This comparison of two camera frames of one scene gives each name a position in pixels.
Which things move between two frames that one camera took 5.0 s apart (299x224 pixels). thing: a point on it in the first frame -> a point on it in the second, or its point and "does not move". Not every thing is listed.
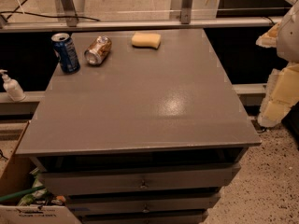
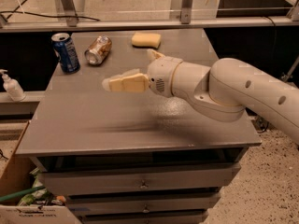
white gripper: (290, 39) -> (162, 76)
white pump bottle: (12, 87) does not move
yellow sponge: (144, 39) does not move
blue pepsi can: (65, 50) does not move
